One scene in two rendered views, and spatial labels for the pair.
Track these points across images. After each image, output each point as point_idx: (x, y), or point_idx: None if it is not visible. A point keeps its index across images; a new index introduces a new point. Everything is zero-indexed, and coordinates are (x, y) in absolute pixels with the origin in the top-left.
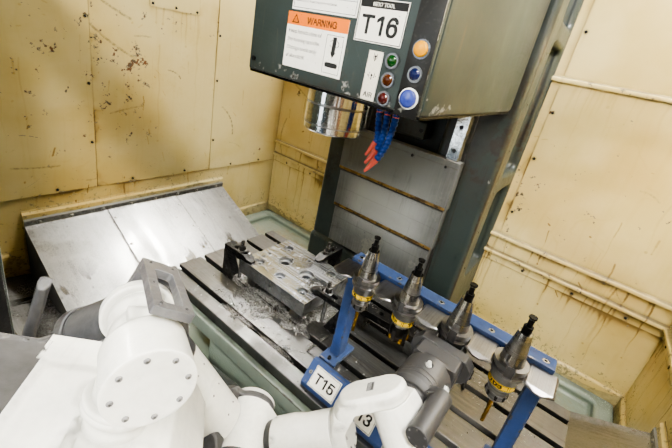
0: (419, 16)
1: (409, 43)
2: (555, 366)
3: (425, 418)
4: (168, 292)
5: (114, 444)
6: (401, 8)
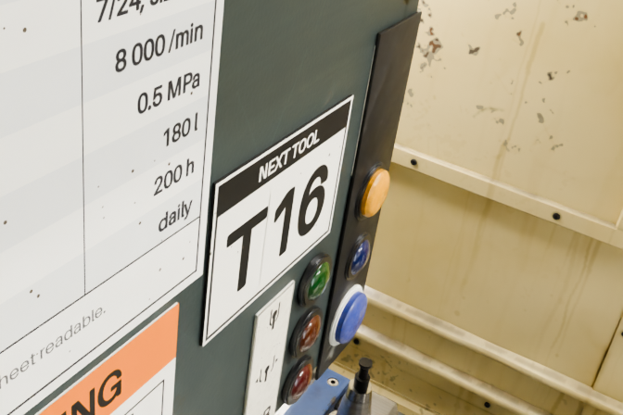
0: (369, 119)
1: (345, 200)
2: (340, 374)
3: None
4: None
5: None
6: (333, 128)
